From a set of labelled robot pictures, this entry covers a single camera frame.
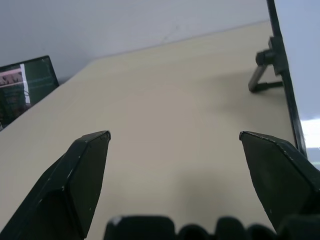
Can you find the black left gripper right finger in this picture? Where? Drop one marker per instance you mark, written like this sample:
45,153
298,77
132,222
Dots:
280,180

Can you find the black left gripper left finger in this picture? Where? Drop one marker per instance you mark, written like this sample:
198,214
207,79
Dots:
67,190

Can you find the black whiteboard stand leg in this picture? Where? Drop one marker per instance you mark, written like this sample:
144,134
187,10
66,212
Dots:
265,70

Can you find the black computer monitor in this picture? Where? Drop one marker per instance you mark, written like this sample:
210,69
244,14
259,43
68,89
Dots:
22,87

